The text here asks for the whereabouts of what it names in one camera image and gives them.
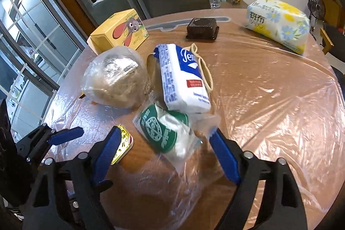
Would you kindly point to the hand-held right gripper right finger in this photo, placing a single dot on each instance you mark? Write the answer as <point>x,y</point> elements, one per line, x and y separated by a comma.
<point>225,158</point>

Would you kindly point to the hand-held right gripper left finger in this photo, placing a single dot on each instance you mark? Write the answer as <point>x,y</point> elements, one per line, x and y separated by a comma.
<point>106,157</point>

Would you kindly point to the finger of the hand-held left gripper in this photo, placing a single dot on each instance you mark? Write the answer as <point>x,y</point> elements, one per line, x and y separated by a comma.
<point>66,135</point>

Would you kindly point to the gold foil wrapper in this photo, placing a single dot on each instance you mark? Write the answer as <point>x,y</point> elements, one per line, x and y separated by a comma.
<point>124,143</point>

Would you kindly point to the clear plastic bag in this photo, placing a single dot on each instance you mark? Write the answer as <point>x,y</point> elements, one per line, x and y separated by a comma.
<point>188,181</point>

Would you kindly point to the green and white wrapper packet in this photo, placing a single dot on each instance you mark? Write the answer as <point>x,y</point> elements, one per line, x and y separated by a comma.
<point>159,127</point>

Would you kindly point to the brown lump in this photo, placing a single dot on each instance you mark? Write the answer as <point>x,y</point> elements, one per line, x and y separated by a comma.
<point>113,79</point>

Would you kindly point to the blue and white tissue packet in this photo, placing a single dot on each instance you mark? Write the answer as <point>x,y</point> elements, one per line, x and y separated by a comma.
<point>183,79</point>

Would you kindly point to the white-framed glass window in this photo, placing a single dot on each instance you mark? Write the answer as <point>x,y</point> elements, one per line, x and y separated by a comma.
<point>35,44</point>

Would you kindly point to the yellow cartoon tissue box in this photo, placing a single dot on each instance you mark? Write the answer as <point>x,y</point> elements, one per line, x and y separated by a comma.
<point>118,33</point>

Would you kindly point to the black plastic tray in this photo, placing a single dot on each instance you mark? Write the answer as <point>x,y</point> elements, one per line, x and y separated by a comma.
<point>202,28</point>

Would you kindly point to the yellow floral tissue pack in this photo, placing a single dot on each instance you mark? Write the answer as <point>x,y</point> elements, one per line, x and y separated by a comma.
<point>275,22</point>

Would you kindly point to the wooden chair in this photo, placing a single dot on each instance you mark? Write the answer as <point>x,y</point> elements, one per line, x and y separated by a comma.
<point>327,41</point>

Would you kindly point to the wooden side table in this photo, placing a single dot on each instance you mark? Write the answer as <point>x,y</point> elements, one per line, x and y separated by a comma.
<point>244,2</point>

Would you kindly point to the black standing fan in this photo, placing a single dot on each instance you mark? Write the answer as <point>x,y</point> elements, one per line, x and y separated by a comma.
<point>316,6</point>

